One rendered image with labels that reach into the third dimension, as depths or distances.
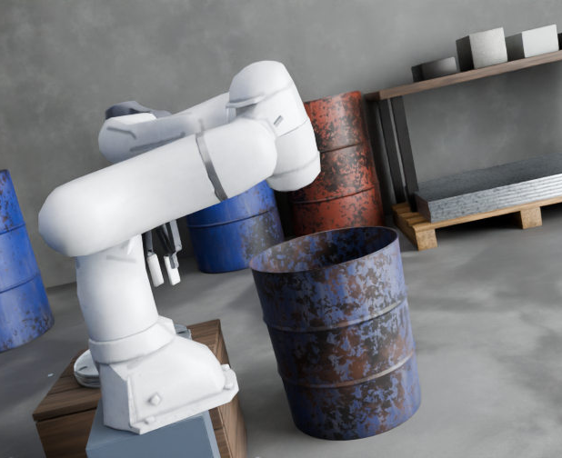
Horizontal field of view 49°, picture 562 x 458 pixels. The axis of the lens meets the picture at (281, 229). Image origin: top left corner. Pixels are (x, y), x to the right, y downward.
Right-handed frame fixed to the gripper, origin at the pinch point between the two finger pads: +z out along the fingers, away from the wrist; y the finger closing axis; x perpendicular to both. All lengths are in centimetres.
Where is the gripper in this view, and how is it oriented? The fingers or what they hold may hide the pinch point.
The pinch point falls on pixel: (164, 270)
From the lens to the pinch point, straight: 145.9
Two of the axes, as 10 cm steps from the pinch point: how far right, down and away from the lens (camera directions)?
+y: 8.9, -1.1, -4.4
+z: 2.1, 9.6, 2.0
